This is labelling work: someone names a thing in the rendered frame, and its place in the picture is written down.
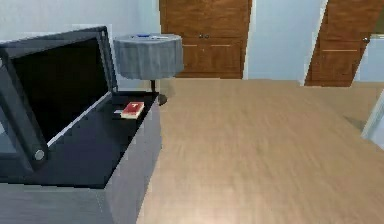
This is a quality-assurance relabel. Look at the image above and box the black television set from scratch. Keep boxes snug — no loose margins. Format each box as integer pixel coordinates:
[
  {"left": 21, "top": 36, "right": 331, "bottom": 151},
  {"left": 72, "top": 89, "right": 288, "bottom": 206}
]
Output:
[{"left": 0, "top": 25, "right": 119, "bottom": 173}]

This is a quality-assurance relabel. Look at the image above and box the dark grey television cabinet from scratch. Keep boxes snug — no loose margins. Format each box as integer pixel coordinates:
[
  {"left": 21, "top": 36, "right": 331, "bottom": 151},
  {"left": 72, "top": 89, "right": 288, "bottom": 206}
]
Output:
[{"left": 0, "top": 90, "right": 163, "bottom": 224}]

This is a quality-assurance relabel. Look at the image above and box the brown wooden cupboard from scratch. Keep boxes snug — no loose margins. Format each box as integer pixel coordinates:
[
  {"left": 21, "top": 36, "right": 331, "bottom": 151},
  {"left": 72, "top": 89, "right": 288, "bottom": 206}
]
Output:
[{"left": 158, "top": 0, "right": 253, "bottom": 80}]

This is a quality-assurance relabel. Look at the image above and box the round table with grey cloth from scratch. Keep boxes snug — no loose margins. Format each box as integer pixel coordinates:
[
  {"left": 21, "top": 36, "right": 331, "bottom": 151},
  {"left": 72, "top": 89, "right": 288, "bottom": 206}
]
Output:
[{"left": 113, "top": 33, "right": 185, "bottom": 106}]

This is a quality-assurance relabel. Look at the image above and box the red book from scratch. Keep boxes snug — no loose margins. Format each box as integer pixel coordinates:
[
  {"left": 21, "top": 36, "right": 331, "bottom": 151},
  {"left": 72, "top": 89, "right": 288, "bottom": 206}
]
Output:
[{"left": 120, "top": 101, "right": 146, "bottom": 120}]

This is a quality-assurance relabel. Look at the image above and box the brown wooden room door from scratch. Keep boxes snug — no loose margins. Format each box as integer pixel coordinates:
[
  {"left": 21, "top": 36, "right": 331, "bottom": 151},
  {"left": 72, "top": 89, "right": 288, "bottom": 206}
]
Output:
[{"left": 304, "top": 0, "right": 384, "bottom": 88}]

